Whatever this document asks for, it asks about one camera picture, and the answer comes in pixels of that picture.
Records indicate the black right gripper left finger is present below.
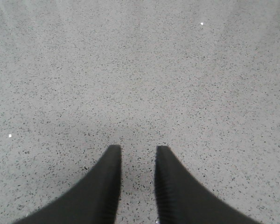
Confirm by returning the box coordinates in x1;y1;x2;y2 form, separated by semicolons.
17;145;121;224

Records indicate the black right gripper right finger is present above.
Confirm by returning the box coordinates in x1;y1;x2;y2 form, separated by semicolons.
154;146;256;224

